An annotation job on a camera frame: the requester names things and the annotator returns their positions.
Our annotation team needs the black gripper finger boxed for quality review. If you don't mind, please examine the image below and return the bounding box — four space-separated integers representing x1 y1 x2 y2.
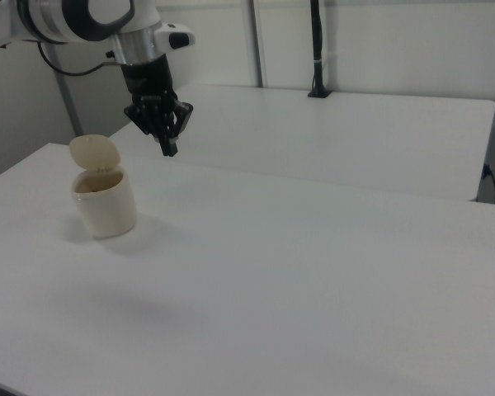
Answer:
167 101 195 158
123 97 171 158

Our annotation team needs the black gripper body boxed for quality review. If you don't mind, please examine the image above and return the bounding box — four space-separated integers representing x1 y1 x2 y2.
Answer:
120 55 179 134

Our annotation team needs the beige trash bin with lid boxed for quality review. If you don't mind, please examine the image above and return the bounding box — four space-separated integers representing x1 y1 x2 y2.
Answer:
68 133 139 239

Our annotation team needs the white side table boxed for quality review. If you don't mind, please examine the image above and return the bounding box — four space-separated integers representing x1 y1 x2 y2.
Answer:
108 83 495 203

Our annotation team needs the black pole with clamp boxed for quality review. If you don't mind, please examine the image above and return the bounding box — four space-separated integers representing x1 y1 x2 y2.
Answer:
307 0 334 99

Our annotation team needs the aluminium partition post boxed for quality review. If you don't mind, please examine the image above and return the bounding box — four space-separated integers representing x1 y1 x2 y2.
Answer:
247 0 270 88

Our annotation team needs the black cable with plug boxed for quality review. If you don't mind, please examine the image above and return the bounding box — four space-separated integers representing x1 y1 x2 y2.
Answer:
481 163 495 205

